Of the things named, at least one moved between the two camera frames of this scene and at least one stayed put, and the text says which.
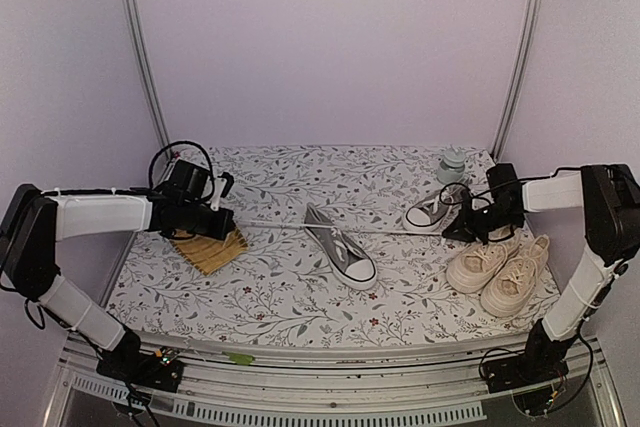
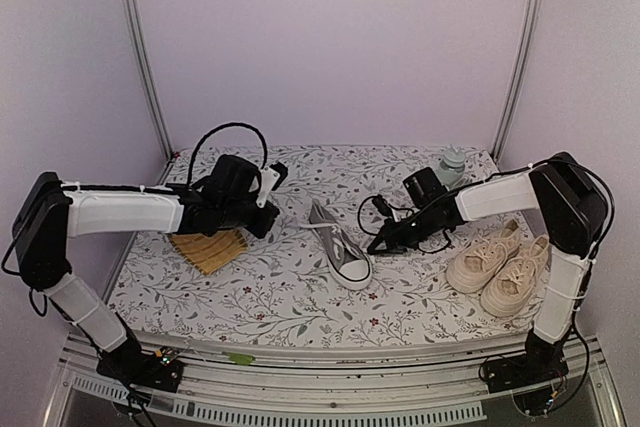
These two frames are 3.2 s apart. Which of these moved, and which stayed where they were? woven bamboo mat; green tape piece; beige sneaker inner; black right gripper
Moved: black right gripper
Stayed: green tape piece; beige sneaker inner; woven bamboo mat
